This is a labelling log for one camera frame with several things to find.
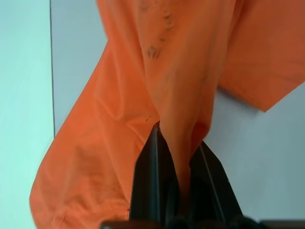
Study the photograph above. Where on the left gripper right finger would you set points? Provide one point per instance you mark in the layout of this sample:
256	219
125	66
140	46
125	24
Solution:
209	188

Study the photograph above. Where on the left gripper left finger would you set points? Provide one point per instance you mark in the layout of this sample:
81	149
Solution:
150	181

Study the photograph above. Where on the orange shorts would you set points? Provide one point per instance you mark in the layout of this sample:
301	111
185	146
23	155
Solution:
119	95

